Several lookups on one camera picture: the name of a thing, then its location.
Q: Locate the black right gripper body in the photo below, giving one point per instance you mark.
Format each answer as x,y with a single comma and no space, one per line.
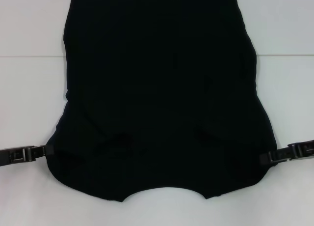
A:
304,151

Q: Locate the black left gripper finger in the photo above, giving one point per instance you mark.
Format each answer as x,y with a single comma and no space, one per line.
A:
36,152

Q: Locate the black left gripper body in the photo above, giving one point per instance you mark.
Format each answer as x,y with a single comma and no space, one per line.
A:
11,156

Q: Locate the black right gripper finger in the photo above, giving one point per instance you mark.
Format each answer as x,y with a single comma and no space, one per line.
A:
274,157

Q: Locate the black shirt with FREE print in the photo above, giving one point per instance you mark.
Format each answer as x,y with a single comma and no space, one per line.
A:
157,76

